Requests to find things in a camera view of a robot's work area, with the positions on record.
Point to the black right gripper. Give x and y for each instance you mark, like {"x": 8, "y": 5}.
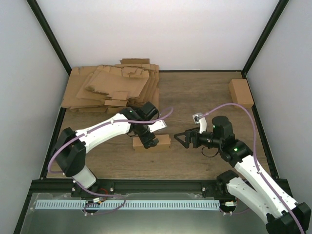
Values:
{"x": 188, "y": 133}

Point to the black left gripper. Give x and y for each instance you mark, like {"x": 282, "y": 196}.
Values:
{"x": 151, "y": 143}

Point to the brown cardboard box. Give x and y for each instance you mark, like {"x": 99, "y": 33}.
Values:
{"x": 240, "y": 93}
{"x": 163, "y": 145}

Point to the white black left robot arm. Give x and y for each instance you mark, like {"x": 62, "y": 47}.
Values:
{"x": 72, "y": 146}

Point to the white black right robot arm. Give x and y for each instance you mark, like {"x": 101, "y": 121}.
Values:
{"x": 247, "y": 180}

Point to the folded brown cardboard box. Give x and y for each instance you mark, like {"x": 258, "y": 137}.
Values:
{"x": 240, "y": 93}

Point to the stack of flat cardboard blanks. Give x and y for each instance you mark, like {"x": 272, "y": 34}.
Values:
{"x": 110, "y": 88}

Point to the clear acrylic front plate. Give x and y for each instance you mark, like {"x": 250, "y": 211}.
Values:
{"x": 118, "y": 221}

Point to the light blue slotted strip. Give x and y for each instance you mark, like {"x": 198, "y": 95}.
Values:
{"x": 209, "y": 205}

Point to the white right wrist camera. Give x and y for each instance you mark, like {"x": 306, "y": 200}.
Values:
{"x": 200, "y": 119}

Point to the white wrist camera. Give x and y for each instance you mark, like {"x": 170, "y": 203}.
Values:
{"x": 200, "y": 119}
{"x": 158, "y": 125}

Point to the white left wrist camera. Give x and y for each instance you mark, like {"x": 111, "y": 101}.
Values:
{"x": 158, "y": 125}

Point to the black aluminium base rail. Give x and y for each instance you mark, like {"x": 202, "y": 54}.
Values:
{"x": 207, "y": 188}

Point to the black right corner frame post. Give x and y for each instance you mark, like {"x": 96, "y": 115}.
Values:
{"x": 273, "y": 19}

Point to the black corner frame post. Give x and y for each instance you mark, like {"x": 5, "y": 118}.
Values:
{"x": 273, "y": 19}
{"x": 33, "y": 4}

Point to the black left corner frame post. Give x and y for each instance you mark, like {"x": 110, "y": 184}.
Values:
{"x": 33, "y": 4}

